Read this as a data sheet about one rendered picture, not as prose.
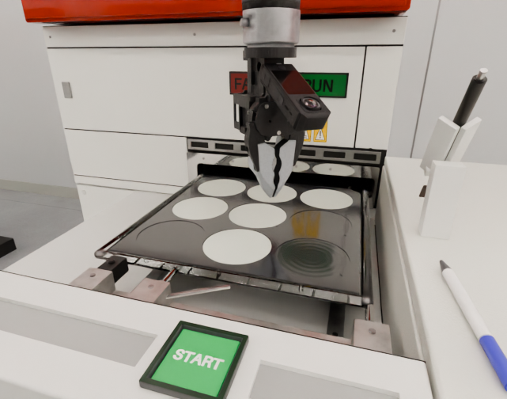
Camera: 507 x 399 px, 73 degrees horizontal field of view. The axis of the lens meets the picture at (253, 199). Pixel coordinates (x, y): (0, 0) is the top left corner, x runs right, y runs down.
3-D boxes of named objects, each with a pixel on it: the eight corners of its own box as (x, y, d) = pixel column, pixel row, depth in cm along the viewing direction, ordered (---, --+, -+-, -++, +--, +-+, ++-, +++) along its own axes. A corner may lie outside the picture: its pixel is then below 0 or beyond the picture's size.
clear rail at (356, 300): (99, 255, 49) (97, 246, 49) (372, 304, 39) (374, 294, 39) (92, 260, 48) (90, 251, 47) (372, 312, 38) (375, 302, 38)
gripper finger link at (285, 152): (274, 184, 58) (276, 130, 55) (293, 195, 53) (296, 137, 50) (259, 187, 57) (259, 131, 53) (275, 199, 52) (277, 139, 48)
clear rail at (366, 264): (361, 193, 71) (361, 187, 71) (368, 194, 71) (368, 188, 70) (360, 309, 39) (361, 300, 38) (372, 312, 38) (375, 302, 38)
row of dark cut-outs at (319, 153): (189, 148, 83) (188, 138, 82) (379, 163, 71) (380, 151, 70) (187, 149, 82) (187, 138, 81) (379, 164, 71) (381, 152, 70)
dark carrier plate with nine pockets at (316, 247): (206, 177, 79) (206, 174, 79) (360, 192, 70) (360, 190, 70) (109, 252, 49) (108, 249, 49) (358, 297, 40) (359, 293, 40)
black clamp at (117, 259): (115, 267, 47) (112, 252, 46) (129, 270, 47) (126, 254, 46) (98, 283, 44) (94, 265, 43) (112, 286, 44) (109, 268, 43)
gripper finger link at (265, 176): (259, 187, 57) (259, 131, 53) (275, 199, 52) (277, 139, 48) (241, 190, 56) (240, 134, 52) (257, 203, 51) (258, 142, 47)
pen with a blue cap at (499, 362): (437, 256, 33) (508, 381, 20) (448, 257, 33) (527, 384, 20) (434, 265, 33) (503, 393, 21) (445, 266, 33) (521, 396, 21)
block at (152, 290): (148, 296, 42) (145, 275, 41) (172, 301, 41) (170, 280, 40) (104, 344, 35) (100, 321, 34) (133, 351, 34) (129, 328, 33)
